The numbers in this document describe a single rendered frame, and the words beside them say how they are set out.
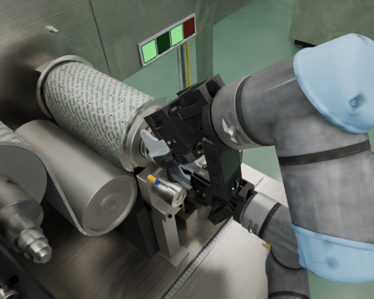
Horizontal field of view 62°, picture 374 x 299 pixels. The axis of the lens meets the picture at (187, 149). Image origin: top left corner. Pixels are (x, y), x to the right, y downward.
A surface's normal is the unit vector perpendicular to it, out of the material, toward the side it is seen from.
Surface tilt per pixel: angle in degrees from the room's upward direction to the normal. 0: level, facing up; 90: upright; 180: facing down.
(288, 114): 69
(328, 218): 55
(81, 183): 18
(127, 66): 90
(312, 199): 64
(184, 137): 50
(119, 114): 32
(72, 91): 37
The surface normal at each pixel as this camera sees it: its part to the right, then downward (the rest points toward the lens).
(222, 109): -0.84, -0.07
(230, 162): 0.78, 0.30
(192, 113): -0.64, 0.58
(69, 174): -0.26, -0.49
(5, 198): 0.09, -0.82
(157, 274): -0.07, -0.70
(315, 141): -0.42, 0.10
